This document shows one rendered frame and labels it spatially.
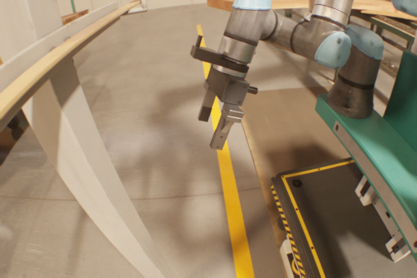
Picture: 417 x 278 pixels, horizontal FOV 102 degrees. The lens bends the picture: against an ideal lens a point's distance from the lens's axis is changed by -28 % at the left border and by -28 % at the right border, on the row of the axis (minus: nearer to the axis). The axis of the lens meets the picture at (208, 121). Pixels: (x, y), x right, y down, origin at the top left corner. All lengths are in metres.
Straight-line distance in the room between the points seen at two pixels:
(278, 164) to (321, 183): 0.53
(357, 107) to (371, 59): 0.14
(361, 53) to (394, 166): 0.28
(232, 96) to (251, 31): 0.13
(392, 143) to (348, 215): 0.37
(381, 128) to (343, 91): 0.15
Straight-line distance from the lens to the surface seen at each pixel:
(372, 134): 0.66
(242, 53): 0.47
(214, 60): 0.46
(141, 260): 0.59
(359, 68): 0.65
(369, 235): 0.92
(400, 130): 0.72
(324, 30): 0.47
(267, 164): 1.44
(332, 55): 0.45
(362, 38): 0.63
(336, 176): 1.03
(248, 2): 0.47
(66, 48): 0.23
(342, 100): 0.68
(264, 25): 0.49
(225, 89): 0.45
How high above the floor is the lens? 1.05
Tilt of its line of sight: 36 degrees down
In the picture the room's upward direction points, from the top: 5 degrees counter-clockwise
